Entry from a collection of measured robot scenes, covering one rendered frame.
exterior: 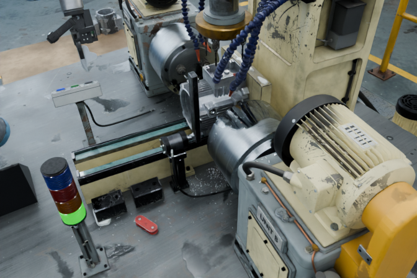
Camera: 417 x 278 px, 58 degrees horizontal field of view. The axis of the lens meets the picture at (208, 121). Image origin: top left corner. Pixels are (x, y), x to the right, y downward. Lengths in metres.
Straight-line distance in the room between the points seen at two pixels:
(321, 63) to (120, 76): 1.08
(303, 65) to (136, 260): 0.78
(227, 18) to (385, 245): 0.75
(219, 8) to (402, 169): 0.69
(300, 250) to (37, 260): 0.82
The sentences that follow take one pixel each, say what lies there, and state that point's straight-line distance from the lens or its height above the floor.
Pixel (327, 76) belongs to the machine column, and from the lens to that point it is 1.36.
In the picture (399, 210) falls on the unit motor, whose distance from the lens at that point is 0.69.
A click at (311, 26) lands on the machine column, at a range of 1.18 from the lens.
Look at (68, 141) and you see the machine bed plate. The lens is 1.65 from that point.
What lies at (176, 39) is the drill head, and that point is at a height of 1.16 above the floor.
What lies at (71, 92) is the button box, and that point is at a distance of 1.44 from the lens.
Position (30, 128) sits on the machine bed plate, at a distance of 1.79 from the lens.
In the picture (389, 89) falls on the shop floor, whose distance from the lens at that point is 3.48.
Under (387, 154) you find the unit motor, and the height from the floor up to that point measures 1.35.
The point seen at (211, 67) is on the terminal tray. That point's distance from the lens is 1.34.
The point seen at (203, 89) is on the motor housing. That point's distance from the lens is 1.28.
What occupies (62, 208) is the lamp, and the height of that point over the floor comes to 1.10.
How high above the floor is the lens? 1.83
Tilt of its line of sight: 40 degrees down
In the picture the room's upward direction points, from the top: 2 degrees counter-clockwise
